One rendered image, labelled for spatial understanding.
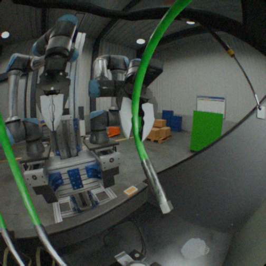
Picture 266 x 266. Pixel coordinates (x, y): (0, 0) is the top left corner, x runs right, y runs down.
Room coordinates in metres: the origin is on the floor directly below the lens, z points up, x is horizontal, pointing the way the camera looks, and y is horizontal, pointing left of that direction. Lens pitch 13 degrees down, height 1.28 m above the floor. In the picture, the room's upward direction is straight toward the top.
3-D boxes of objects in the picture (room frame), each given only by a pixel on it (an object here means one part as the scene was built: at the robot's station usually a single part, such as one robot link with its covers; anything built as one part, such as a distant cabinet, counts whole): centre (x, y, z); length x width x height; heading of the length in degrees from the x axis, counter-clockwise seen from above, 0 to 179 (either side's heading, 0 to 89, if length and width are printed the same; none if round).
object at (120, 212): (0.17, 0.16, 0.87); 0.62 x 0.04 x 0.16; 135
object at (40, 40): (0.26, 0.30, 1.54); 0.11 x 0.11 x 0.08; 78
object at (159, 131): (4.46, -1.12, 0.39); 1.20 x 0.85 x 0.79; 139
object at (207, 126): (2.83, -2.42, 0.65); 0.95 x 0.86 x 1.30; 45
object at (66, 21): (0.22, 0.21, 1.54); 0.09 x 0.08 x 0.11; 78
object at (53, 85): (0.23, 0.21, 1.38); 0.09 x 0.08 x 0.12; 45
